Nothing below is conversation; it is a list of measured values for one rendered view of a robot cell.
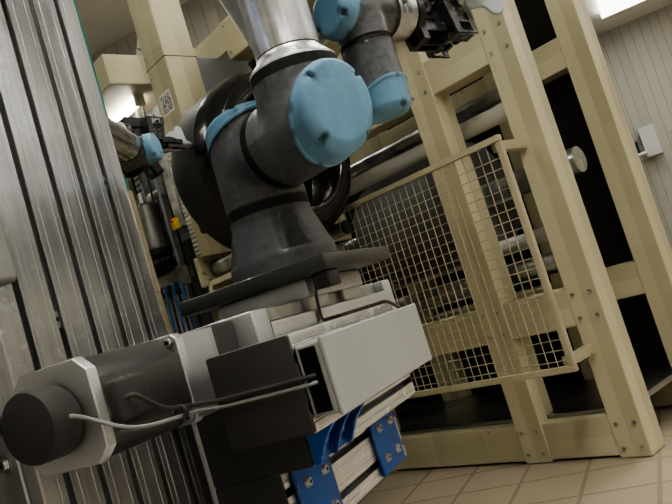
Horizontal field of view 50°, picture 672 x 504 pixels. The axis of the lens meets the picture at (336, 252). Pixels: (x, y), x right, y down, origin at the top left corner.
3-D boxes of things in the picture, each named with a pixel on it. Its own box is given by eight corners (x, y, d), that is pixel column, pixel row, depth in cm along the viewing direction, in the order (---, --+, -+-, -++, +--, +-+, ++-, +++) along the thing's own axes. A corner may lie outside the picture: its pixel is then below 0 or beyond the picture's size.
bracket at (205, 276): (201, 288, 229) (192, 259, 230) (294, 267, 256) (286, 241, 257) (206, 286, 226) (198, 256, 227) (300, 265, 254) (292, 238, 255)
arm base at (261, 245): (309, 259, 90) (287, 184, 91) (213, 293, 96) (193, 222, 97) (355, 253, 104) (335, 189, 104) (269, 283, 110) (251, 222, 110)
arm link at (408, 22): (358, 9, 109) (390, -27, 103) (379, 10, 112) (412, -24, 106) (377, 51, 108) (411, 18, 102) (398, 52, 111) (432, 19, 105)
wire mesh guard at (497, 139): (358, 407, 262) (303, 225, 268) (361, 405, 263) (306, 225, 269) (576, 371, 198) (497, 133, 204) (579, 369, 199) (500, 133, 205)
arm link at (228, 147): (278, 212, 109) (252, 128, 110) (331, 183, 99) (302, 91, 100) (210, 224, 101) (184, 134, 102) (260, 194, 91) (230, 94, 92)
